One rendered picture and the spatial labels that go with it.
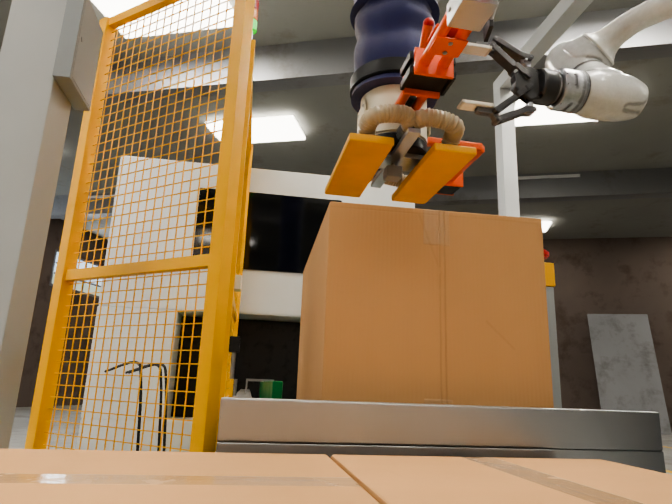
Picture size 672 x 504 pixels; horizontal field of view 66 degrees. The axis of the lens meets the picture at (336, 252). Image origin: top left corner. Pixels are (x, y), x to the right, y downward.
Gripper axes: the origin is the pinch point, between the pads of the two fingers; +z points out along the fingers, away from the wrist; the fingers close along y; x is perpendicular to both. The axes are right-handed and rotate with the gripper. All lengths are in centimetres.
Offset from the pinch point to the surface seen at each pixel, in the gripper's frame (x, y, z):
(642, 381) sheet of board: 808, 32, -716
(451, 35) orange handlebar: -10.5, -0.7, 7.1
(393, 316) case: -5, 52, 16
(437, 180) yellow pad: 24.9, 13.3, -3.6
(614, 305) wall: 874, -124, -723
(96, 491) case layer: -43, 73, 51
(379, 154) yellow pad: 14.0, 13.4, 14.3
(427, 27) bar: -0.6, -9.9, 8.2
